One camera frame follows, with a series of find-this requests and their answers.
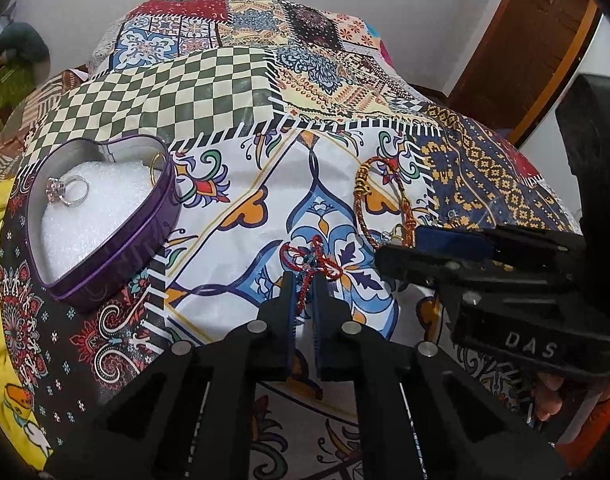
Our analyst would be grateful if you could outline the purple heart-shaped tin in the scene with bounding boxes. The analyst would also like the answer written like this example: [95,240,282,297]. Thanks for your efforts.
[25,132,183,313]

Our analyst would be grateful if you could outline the yellow duck print blanket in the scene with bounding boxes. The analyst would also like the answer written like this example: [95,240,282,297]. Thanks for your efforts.
[0,175,53,461]

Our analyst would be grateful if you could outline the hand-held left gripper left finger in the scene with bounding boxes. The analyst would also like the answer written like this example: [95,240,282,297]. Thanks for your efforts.
[50,271,300,480]

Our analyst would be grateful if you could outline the orange cloth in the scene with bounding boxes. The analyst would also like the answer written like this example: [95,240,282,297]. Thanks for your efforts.
[555,385,610,466]

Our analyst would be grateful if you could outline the patchwork printed blanket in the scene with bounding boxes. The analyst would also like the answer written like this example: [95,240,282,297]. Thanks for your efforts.
[0,0,586,480]

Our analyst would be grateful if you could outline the gold and red beaded bracelet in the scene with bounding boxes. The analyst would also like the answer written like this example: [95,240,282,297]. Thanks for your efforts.
[355,156,420,248]

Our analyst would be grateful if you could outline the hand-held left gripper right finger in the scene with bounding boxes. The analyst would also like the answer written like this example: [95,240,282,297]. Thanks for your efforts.
[312,276,570,480]

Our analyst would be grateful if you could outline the white foam lining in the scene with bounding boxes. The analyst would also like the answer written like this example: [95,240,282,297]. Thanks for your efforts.
[39,160,158,286]

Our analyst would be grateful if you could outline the green cloth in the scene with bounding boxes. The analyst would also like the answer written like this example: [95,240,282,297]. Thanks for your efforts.
[0,62,42,113]

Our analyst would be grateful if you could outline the silver ring with pink stone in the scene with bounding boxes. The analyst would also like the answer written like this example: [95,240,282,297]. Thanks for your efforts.
[47,176,90,208]

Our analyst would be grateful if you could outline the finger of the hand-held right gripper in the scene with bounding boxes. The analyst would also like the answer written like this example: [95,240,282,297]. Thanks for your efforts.
[375,245,570,301]
[414,224,586,273]

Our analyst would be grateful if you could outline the brown wooden wardrobe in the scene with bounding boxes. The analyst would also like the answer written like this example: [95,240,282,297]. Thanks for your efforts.
[450,0,602,147]

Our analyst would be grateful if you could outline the red braided bracelet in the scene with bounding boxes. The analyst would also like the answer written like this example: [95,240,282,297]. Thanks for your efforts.
[280,235,343,313]

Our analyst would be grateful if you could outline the person's right hand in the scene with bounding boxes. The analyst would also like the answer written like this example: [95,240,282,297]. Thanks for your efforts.
[531,371,573,428]

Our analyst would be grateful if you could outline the striped orange blanket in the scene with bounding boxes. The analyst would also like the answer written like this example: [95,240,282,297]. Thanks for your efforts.
[0,65,88,153]

